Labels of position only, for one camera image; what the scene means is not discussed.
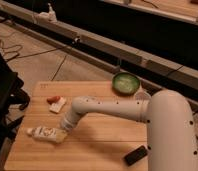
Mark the white object on rail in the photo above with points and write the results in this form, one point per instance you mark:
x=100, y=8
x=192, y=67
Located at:
x=50, y=15

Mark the white lotion bottle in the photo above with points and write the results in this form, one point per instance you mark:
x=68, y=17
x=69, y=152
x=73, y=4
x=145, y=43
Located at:
x=49, y=134

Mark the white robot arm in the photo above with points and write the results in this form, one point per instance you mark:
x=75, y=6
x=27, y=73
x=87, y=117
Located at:
x=171, y=138

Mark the black smartphone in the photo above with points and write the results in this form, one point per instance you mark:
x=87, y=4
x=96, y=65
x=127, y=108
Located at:
x=135, y=155

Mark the black office chair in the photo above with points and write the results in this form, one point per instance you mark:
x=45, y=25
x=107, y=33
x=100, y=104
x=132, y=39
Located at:
x=11, y=92

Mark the metal floor rail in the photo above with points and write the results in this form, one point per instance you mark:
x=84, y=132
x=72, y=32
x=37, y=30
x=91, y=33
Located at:
x=161, y=50

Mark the small orange-red object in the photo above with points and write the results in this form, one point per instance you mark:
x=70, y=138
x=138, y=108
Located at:
x=53, y=99

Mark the green ceramic bowl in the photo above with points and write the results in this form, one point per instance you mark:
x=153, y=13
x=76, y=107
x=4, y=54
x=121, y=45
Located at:
x=125, y=83

